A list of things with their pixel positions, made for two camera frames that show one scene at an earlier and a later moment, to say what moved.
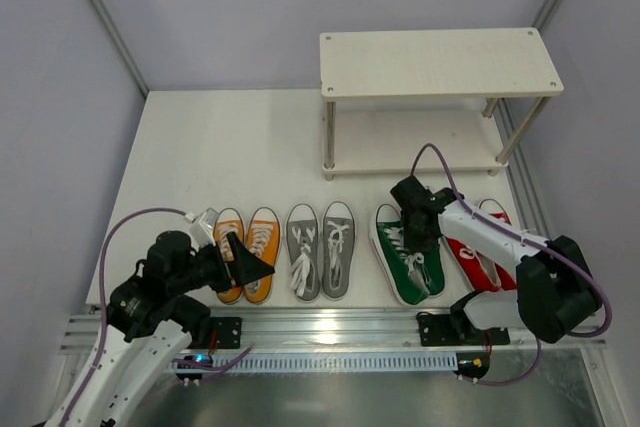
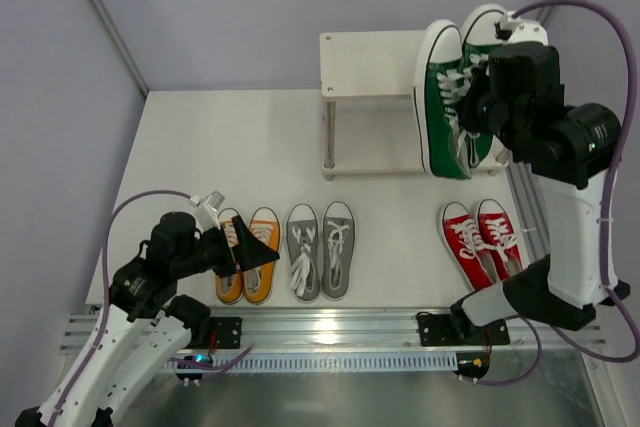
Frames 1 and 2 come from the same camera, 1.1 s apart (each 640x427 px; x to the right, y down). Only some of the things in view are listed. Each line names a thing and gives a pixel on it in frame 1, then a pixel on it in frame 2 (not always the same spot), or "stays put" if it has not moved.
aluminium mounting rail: (293, 332) stays put
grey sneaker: (304, 249) stays put
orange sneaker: (263, 237) stays put
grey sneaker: (338, 244) stays put
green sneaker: (434, 264) -> (479, 41)
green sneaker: (403, 269) -> (442, 75)
